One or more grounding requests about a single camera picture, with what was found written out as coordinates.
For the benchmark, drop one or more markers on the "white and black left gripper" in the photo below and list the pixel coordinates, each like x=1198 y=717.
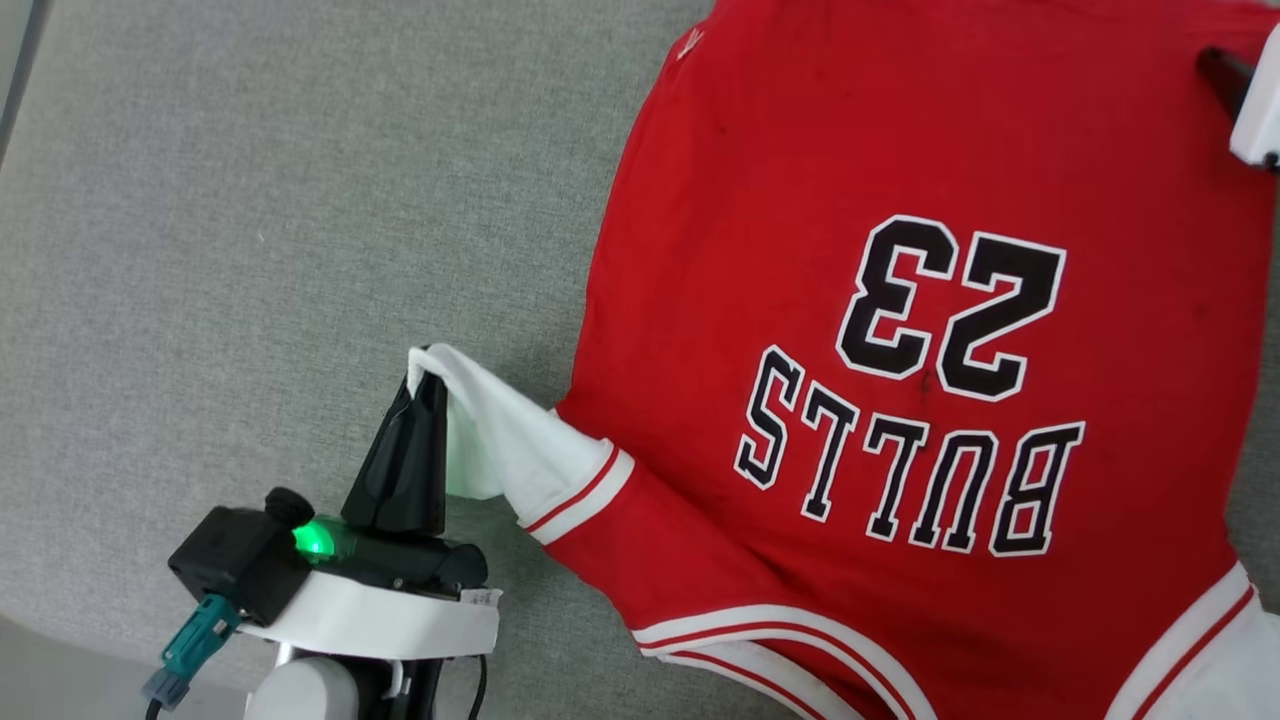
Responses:
x=390 y=610

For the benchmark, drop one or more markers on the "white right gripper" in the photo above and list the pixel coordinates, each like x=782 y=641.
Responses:
x=1260 y=110

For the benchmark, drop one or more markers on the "red Bulls 23 jersey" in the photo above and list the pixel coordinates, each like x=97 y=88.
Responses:
x=900 y=350

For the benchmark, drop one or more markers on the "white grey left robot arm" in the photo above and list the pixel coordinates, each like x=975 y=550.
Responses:
x=320 y=690

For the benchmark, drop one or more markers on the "grey fabric sofa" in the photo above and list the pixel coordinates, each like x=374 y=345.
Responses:
x=280 y=250

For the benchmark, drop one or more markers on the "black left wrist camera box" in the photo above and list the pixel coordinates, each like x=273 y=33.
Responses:
x=240 y=560

